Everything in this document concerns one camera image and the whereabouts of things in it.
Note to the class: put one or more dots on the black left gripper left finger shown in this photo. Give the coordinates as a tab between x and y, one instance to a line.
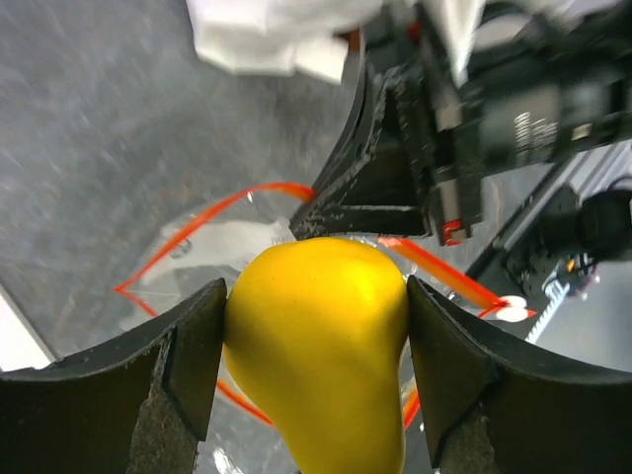
137	403

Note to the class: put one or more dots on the white cloth garment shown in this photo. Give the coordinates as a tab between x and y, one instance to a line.
283	37

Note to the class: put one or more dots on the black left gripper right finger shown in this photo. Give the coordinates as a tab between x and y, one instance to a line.
494	403

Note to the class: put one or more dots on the yellow pear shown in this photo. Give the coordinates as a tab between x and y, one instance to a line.
314	332

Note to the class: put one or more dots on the clear zip top bag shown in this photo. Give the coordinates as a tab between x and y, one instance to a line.
205	240

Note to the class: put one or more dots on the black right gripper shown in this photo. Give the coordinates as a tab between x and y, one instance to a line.
416	147

